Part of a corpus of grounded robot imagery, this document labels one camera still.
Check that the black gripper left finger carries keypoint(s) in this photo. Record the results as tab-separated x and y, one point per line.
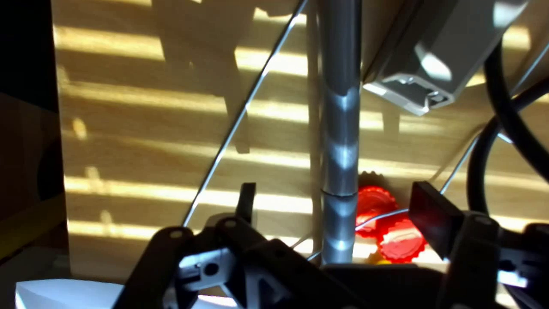
251	263

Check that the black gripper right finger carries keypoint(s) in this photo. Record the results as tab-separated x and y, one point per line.
440	224

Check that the red bottle cap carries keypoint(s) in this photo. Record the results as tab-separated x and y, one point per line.
400	243
375	207

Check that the white ribbed cloth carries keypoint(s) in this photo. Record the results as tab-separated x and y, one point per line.
62	294

